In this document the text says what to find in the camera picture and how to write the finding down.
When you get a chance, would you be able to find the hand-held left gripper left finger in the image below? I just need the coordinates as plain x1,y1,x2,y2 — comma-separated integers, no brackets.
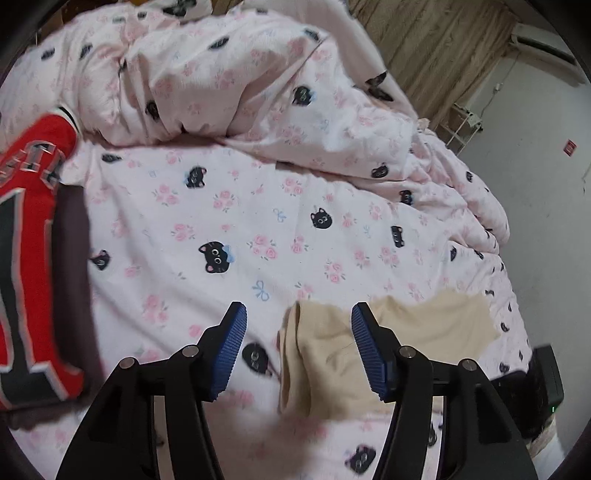
55,301,249,480

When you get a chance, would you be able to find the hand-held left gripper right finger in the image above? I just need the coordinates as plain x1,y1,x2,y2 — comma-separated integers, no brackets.
351,301,539,480

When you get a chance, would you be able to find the cream knit garment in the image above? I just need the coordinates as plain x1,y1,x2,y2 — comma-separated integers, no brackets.
276,295,497,418

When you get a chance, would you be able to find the pink cat print bed sheet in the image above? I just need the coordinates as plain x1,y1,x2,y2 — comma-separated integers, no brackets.
9,138,536,480

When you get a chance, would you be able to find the white shelf rack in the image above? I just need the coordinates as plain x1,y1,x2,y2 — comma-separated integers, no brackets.
436,102,485,158

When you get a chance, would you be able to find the red jersey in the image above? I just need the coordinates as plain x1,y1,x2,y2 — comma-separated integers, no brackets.
0,107,88,411

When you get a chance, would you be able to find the pink cat print duvet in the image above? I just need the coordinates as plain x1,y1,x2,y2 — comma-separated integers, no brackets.
0,0,511,254

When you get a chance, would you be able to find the beige curtain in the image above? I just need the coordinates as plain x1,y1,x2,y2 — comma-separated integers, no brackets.
346,0,518,130

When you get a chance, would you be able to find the white air conditioner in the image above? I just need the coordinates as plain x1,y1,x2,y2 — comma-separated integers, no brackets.
510,23,578,86

